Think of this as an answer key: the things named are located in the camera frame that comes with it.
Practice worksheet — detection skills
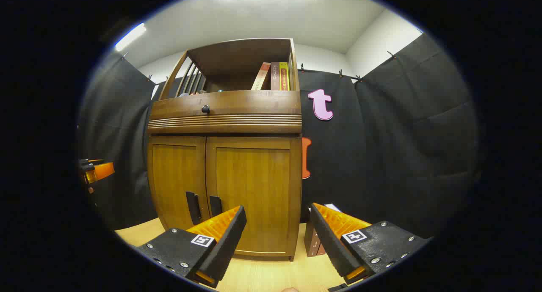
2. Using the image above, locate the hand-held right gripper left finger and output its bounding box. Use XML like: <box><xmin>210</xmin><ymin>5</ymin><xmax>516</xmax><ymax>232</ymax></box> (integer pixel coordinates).
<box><xmin>135</xmin><ymin>205</ymin><xmax>247</xmax><ymax>289</ymax></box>

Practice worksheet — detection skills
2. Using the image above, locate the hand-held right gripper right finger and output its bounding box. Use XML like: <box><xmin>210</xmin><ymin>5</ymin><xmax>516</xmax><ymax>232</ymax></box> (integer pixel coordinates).
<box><xmin>308</xmin><ymin>202</ymin><xmax>433</xmax><ymax>286</ymax></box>

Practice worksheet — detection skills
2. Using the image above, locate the wooden cabinet door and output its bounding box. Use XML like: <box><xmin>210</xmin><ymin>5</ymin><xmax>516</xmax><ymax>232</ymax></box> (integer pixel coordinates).
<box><xmin>147</xmin><ymin>136</ymin><xmax>211</xmax><ymax>231</ymax></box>
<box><xmin>205</xmin><ymin>136</ymin><xmax>302</xmax><ymax>259</ymax></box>

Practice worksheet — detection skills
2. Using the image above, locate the wooden double-door shoe cabinet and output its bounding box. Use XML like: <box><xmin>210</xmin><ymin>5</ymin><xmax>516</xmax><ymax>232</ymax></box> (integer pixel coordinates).
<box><xmin>146</xmin><ymin>38</ymin><xmax>303</xmax><ymax>262</ymax></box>

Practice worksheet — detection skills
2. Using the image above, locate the dark brown book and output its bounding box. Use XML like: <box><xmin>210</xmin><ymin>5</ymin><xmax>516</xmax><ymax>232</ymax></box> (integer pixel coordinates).
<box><xmin>304</xmin><ymin>219</ymin><xmax>322</xmax><ymax>257</ymax></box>

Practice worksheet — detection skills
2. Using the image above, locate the black backdrop cloth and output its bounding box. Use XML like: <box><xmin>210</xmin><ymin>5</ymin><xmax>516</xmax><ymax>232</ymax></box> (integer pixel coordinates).
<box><xmin>77</xmin><ymin>32</ymin><xmax>481</xmax><ymax>240</ymax></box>

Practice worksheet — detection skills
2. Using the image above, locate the narrow ceiling light strip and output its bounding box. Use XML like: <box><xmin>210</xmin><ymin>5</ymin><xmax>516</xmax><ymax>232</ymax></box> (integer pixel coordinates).
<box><xmin>114</xmin><ymin>22</ymin><xmax>147</xmax><ymax>52</ymax></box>

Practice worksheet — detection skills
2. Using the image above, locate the red book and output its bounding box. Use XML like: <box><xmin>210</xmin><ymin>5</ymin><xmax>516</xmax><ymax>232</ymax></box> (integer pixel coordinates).
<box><xmin>251</xmin><ymin>62</ymin><xmax>271</xmax><ymax>91</ymax></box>

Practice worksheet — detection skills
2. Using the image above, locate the yellow book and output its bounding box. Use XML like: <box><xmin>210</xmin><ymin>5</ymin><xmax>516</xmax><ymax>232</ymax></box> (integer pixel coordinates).
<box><xmin>279</xmin><ymin>62</ymin><xmax>290</xmax><ymax>91</ymax></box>

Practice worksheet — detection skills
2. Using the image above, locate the maroon book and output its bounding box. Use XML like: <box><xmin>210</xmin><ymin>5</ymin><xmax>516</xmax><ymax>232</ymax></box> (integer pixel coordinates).
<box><xmin>270</xmin><ymin>62</ymin><xmax>281</xmax><ymax>91</ymax></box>

